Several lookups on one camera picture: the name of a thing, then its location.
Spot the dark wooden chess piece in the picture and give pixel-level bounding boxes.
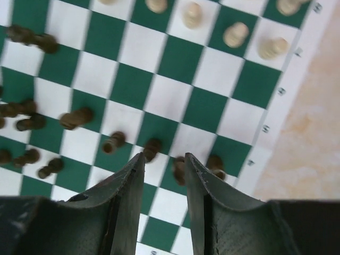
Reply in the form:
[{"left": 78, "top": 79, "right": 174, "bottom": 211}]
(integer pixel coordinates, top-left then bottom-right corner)
[{"left": 173, "top": 156, "right": 185, "bottom": 186}]

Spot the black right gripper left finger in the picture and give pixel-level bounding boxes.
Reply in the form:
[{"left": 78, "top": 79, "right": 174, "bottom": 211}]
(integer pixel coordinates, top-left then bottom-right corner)
[{"left": 1, "top": 153, "right": 145, "bottom": 254}]

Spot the light wooden pawn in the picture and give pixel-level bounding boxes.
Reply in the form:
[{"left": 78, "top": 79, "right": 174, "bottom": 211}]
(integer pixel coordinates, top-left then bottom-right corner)
[{"left": 258, "top": 37, "right": 289, "bottom": 60}]

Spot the green white chess mat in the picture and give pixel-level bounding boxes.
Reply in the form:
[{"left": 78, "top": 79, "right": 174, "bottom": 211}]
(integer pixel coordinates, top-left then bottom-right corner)
[{"left": 1, "top": 1, "right": 336, "bottom": 254}]

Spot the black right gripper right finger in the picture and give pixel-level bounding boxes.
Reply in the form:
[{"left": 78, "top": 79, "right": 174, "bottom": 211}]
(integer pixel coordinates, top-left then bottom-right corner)
[{"left": 185, "top": 153, "right": 339, "bottom": 254}]

